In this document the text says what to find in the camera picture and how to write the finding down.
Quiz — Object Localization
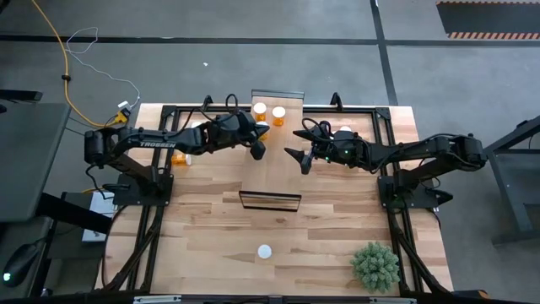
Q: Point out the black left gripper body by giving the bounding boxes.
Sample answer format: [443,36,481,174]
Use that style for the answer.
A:
[221,111,257,149]

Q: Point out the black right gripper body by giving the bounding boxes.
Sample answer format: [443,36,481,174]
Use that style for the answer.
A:
[301,125,366,176]

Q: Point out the green artificial succulent plant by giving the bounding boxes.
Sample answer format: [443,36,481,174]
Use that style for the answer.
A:
[349,240,401,295]

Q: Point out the white grey box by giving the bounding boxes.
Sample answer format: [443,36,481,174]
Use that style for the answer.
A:
[81,189,118,244]

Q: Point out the black desk leg bar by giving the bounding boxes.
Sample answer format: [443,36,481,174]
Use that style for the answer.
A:
[35,192,114,236]

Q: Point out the black mat orange striped edge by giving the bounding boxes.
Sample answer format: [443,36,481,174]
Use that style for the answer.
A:
[435,0,540,41]

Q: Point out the orange black clamp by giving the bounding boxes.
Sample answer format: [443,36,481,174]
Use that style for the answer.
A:
[451,288,490,300]

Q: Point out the grey desk top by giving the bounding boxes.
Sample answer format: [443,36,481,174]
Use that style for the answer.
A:
[0,102,72,224]

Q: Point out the flat black desk item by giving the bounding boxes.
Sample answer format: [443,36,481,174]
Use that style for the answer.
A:
[0,89,44,104]

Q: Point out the black computer mouse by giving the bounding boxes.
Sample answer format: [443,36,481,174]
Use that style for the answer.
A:
[2,241,42,290]

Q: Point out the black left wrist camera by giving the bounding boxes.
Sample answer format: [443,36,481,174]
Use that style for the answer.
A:
[250,140,267,161]

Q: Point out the wooden shelf black metal frame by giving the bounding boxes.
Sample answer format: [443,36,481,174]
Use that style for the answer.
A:
[238,88,305,213]

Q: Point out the black aluminium rig frame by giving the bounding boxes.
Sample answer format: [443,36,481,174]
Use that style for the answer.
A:
[94,103,455,296]

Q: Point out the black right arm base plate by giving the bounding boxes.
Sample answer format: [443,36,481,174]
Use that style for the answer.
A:
[378,175,455,211]

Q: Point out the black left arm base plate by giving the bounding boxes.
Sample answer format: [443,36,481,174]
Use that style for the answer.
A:
[102,171,175,208]

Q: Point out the thin white cable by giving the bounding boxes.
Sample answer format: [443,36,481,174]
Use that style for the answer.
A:
[64,26,142,110]

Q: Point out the silver metal bracket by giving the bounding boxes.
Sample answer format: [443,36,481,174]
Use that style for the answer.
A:
[369,296,419,304]
[132,295,183,304]

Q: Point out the black metal desk frame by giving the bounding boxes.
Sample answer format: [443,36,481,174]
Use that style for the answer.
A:
[483,114,540,247]

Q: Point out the yellow power cable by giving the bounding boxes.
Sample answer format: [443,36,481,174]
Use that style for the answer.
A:
[30,0,130,128]

